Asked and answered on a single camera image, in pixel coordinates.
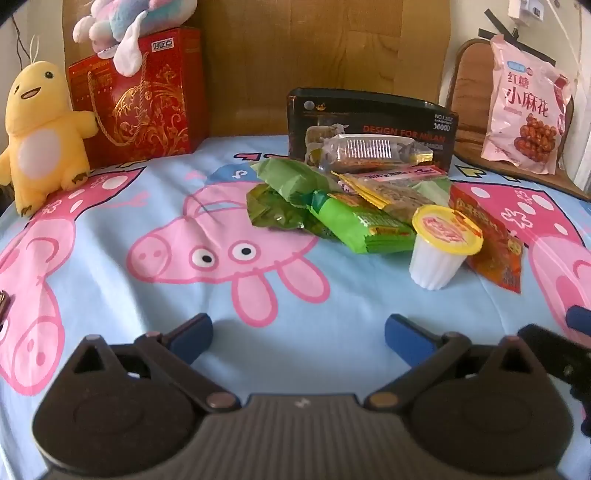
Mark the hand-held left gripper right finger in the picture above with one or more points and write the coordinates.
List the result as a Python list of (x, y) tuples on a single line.
[(406, 339)]

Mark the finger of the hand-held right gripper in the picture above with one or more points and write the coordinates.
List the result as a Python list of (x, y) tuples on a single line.
[(554, 353), (581, 319)]

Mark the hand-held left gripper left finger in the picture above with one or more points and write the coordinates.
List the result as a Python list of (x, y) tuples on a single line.
[(194, 336)]

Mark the bright green snack packet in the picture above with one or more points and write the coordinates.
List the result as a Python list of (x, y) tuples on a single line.
[(360, 226)]

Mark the yellow lid jelly cup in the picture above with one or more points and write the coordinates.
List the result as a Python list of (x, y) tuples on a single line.
[(434, 263)]

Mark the printed blanket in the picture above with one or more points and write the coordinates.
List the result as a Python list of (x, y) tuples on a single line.
[(115, 286)]

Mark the red orange snack packet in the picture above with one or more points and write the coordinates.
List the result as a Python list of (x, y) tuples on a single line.
[(496, 258)]

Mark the yellow brown snack packet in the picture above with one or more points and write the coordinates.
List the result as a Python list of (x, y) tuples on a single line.
[(397, 198)]

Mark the dark green glossy packet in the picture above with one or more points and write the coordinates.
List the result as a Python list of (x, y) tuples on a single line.
[(272, 210)]

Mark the pale green snack packet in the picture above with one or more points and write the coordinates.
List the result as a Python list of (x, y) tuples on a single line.
[(436, 189)]

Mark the pink strip snack packet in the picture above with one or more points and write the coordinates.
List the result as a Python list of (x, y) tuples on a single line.
[(397, 175)]

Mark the light green snack packet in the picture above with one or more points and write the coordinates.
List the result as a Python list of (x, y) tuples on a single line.
[(286, 177)]

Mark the small dark object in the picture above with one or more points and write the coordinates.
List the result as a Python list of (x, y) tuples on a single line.
[(3, 307)]

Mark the clear snack pack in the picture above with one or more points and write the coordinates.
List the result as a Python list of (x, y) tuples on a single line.
[(364, 150)]

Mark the pink snack bag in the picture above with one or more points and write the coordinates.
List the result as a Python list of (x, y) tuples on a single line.
[(521, 106)]

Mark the black printed box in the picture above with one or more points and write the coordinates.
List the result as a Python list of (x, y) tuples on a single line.
[(369, 113)]

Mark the red gift bag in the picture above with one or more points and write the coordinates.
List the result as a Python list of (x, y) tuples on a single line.
[(152, 101)]

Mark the yellow plush toy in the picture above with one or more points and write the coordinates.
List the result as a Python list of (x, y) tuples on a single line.
[(41, 138)]

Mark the wooden chair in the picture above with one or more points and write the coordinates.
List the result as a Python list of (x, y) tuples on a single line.
[(466, 92)]

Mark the black tape strip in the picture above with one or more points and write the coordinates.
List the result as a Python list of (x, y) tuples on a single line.
[(489, 33)]

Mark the wooden headboard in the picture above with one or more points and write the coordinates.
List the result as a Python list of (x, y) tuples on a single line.
[(323, 46)]

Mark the pastel plush toy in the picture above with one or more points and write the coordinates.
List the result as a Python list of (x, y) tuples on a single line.
[(129, 23)]

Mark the white wall plug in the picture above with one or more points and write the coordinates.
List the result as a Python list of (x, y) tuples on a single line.
[(526, 9)]

